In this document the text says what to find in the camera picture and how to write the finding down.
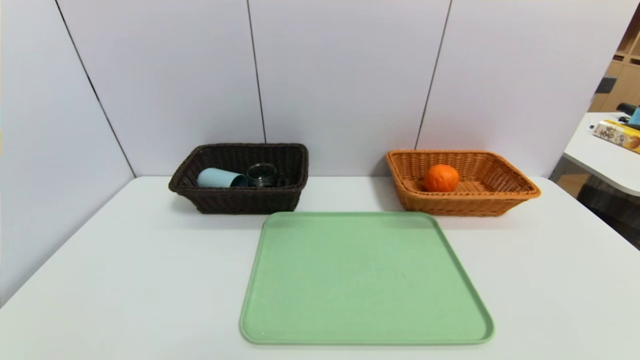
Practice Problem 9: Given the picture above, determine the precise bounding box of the orange wicker basket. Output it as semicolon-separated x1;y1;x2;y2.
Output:
385;149;542;217

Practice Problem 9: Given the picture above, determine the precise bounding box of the white side table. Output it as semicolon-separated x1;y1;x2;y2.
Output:
563;112;640;197

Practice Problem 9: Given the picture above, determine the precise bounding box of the wooden shelf cabinet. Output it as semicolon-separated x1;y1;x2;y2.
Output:
590;5;640;113

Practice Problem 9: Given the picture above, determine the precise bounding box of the glass cup with black handle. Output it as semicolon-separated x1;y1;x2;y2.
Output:
246;162;291;189

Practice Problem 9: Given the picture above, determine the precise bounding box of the blue-grey plastic cup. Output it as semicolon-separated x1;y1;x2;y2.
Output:
196;167;249;189

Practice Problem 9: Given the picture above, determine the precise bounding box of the yellow snack box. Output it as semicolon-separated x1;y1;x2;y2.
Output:
592;119;640;154

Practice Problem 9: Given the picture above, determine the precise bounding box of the orange fruit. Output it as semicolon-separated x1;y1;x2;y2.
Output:
423;164;461;193

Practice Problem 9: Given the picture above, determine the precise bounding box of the dark brown wicker basket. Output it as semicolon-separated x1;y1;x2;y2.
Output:
168;143;309;215

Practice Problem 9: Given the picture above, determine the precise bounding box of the light green plastic tray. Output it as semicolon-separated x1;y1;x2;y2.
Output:
239;211;495;346

